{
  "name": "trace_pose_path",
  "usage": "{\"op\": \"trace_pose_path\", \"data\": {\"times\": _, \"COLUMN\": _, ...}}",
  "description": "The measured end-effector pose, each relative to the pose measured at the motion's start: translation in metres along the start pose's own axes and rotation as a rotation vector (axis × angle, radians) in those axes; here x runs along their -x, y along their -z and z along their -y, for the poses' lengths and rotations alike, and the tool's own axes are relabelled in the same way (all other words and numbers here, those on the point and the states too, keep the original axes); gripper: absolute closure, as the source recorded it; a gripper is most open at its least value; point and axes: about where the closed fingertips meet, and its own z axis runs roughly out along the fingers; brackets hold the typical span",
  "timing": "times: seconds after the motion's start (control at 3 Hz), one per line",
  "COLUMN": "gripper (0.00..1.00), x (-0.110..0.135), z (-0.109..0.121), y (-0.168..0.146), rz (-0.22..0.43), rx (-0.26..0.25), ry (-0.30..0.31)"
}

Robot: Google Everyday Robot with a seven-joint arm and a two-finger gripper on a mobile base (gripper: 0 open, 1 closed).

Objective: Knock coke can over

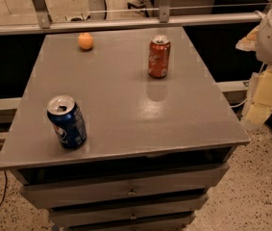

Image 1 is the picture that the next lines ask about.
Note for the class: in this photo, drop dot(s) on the blue pepsi can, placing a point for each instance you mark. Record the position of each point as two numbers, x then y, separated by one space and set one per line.
67 120

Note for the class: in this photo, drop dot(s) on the grey metal rail frame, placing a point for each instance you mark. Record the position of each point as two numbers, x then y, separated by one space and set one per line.
26 16

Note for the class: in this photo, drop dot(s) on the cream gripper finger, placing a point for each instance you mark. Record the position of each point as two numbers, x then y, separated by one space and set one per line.
258 107
248 43

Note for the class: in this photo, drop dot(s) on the red coke can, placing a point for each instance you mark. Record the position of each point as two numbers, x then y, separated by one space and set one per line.
159 52

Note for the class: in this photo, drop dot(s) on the middle grey drawer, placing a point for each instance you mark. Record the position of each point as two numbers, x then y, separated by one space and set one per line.
130 211

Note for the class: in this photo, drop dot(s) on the top grey drawer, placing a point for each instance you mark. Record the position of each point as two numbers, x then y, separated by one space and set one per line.
80 192

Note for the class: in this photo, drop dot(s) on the grey drawer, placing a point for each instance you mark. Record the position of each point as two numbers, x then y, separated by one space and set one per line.
80 192
140 224
130 211

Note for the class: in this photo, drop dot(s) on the grey drawer cabinet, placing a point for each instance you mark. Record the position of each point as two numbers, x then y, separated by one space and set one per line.
135 124

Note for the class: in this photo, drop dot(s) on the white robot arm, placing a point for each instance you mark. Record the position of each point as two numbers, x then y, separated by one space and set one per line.
264 40

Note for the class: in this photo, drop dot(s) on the bottom grey drawer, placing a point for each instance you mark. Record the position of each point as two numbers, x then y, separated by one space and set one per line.
140 224

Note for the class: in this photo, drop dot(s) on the orange fruit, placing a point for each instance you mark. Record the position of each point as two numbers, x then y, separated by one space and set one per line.
85 41

